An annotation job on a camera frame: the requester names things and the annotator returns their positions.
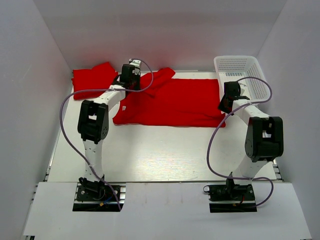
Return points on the white plastic basket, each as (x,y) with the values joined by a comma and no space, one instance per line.
(230,68)

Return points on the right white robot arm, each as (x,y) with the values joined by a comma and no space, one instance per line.
(264,140)

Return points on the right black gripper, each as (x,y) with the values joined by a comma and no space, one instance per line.
(222,105)

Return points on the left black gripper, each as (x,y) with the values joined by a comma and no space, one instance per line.
(137,87)

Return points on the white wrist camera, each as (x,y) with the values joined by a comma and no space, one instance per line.
(243,90)
(137,65)

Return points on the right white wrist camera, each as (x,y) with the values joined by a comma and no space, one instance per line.
(243,90)

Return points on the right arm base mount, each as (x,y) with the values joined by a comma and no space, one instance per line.
(230,197)

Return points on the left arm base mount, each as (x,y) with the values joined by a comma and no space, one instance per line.
(96,196)

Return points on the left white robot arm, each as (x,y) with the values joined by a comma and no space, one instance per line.
(93,122)

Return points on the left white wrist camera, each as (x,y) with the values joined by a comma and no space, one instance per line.
(137,65)

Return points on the folded red t-shirt stack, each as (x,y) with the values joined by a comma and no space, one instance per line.
(99,77)

